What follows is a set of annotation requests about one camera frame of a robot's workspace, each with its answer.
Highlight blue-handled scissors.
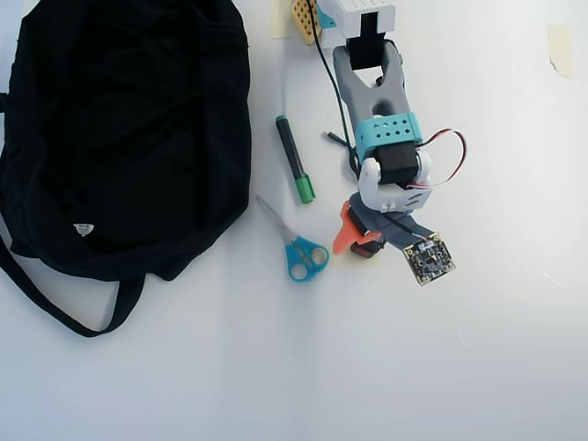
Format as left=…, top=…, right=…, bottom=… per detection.
left=254, top=194, right=331, bottom=283

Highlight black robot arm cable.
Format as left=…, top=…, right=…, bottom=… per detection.
left=304, top=0, right=429, bottom=241

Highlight coiled black usb cable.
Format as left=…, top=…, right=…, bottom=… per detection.
left=322, top=130, right=365, bottom=186

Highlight beige masking tape strip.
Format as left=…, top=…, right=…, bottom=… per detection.
left=547, top=24, right=576, bottom=81
left=329, top=250, right=383, bottom=270
left=271, top=0, right=294, bottom=40

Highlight black fabric bag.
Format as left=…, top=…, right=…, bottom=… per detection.
left=0, top=0, right=254, bottom=339

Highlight black bike light red lens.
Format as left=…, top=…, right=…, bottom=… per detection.
left=349, top=240, right=386, bottom=262

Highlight black marker with green cap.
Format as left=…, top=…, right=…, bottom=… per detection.
left=274, top=115, right=317, bottom=205

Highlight grey-blue gripper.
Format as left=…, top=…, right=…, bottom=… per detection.
left=331, top=192, right=438, bottom=255

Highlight red white black wire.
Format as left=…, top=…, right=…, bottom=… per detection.
left=406, top=129, right=469, bottom=190

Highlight camera circuit board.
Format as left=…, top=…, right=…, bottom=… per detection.
left=401, top=231, right=458, bottom=287

